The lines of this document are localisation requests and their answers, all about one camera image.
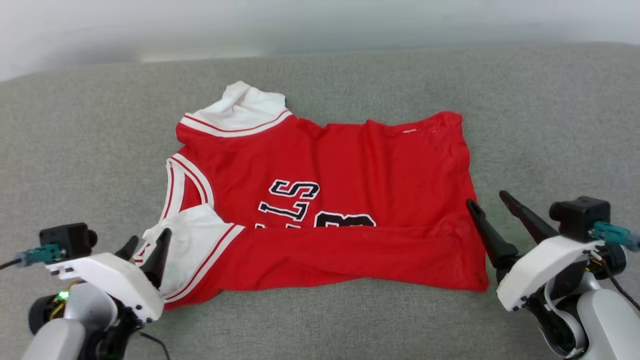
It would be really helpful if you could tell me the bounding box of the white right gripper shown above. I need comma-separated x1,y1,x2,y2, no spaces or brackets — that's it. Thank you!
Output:
466,190,606,312

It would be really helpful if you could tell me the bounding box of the teal right camera connector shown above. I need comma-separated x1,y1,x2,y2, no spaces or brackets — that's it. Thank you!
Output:
589,222,640,252

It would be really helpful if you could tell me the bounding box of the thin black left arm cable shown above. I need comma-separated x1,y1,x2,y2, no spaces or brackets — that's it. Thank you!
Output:
137,330,172,360

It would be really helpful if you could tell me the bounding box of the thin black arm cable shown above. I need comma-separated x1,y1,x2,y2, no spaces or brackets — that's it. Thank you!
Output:
137,330,172,360
599,259,640,312

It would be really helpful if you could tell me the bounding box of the teal left camera connector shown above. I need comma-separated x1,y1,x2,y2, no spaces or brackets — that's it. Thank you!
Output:
15,243,64,266

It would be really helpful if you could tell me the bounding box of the red white basketball jersey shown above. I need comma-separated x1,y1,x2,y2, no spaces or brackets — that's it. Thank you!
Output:
134,81,490,311

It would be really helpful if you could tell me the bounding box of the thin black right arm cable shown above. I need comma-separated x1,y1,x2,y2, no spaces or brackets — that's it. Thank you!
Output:
599,259,640,312

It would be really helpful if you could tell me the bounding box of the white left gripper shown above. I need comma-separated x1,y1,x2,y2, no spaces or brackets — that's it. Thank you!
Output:
46,228,173,324

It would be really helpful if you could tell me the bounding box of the teal camera connector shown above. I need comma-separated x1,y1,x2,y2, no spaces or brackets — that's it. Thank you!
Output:
589,222,640,252
15,243,64,266

